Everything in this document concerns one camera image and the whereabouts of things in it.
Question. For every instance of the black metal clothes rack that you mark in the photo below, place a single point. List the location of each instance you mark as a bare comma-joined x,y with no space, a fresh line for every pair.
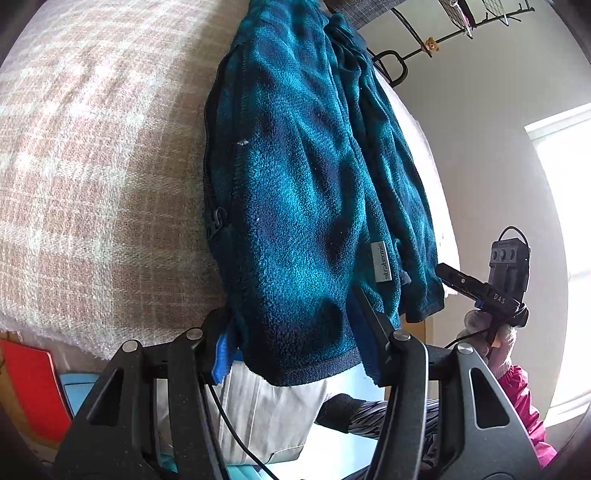
404,69

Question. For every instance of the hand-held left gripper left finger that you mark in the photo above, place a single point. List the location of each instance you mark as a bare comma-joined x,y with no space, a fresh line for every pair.
221,355

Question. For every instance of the pink plaid blanket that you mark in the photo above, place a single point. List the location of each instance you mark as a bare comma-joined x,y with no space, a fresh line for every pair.
92,184

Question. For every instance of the window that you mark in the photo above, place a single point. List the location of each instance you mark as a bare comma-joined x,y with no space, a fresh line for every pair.
568,230

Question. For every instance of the person's right hand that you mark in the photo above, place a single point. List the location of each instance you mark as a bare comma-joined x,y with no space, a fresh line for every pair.
505,346

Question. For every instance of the teal plaid fleece jacket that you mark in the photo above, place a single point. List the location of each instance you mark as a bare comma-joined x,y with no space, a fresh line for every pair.
300,184

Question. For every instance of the dark striped cloth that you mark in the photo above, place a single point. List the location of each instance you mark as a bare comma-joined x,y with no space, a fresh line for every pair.
369,413

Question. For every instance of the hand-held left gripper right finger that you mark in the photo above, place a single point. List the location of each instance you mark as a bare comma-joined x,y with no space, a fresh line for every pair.
364,332

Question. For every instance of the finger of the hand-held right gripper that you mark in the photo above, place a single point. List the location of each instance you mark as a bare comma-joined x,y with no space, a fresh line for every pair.
461,280

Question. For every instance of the person's white trousers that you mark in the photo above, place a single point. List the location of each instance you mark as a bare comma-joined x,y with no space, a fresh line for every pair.
268,415

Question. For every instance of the small teddy bear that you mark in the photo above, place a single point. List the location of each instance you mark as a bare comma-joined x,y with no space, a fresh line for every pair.
431,45

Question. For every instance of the red board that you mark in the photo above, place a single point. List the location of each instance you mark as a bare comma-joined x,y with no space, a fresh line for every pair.
27,387

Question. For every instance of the light blue object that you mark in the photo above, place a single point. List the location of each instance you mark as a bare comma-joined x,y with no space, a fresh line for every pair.
76,392

